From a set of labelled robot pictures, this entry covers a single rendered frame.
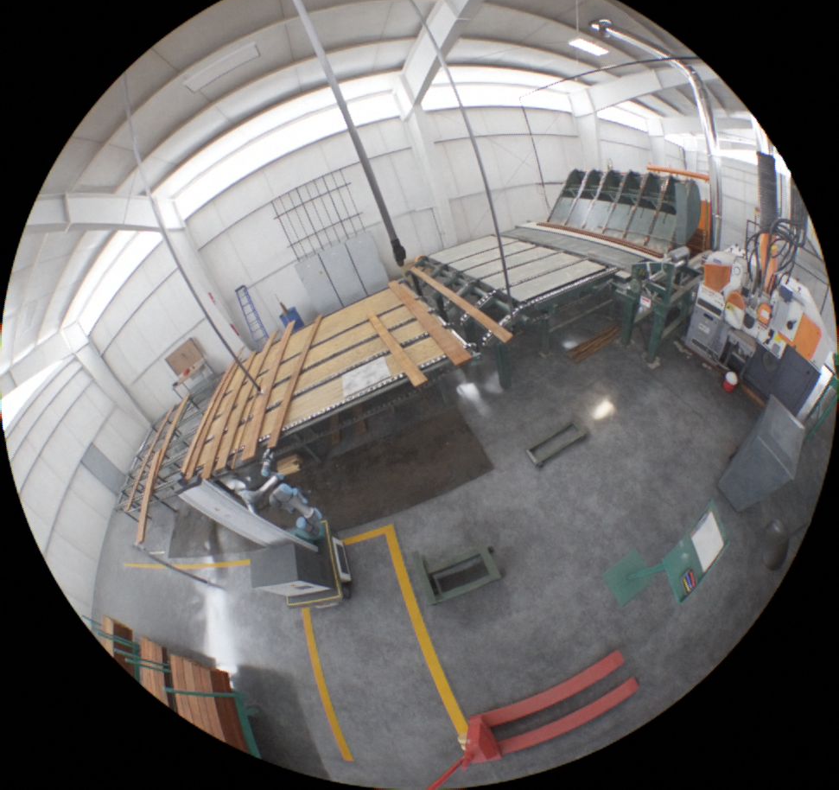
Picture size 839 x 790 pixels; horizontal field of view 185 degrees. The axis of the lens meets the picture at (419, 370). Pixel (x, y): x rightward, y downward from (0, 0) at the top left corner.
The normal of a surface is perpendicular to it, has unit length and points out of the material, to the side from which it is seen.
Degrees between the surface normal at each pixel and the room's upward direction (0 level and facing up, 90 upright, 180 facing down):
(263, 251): 90
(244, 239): 87
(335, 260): 90
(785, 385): 90
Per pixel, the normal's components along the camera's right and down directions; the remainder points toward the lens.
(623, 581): -0.29, -0.74
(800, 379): -0.91, 0.41
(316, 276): 0.29, 0.53
